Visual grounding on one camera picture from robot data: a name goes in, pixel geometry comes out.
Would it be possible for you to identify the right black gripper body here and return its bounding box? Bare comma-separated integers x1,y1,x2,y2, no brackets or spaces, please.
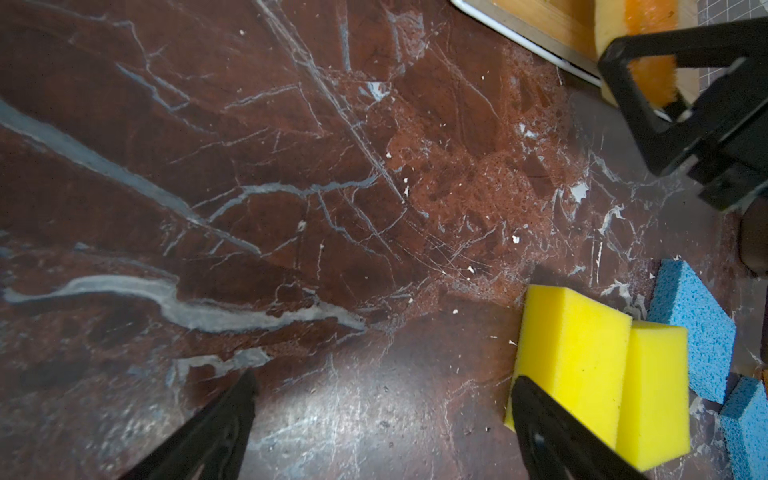
688,107,767,211

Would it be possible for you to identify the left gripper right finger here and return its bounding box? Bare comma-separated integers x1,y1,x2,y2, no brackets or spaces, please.
511,376,645,480

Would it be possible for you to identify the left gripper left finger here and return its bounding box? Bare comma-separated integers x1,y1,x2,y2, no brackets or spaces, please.
122,372,258,479

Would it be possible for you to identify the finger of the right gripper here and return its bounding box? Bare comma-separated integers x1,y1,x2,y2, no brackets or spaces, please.
598,18,767,176

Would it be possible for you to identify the yellow foam sponge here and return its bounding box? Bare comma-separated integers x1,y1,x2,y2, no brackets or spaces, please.
513,285,632,448
615,321,690,472

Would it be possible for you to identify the blue cellulose sponge near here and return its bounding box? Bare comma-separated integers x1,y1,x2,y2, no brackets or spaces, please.
647,259,737,404

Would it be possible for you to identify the blue cellulose sponge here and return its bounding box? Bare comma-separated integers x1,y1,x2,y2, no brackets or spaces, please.
647,259,737,404
720,377,767,479

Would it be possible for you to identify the blue cellulose sponge far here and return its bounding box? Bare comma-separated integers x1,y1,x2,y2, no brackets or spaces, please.
720,377,767,479

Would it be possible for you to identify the white wire wooden shelf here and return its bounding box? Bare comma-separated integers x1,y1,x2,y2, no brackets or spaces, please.
452,0,767,87

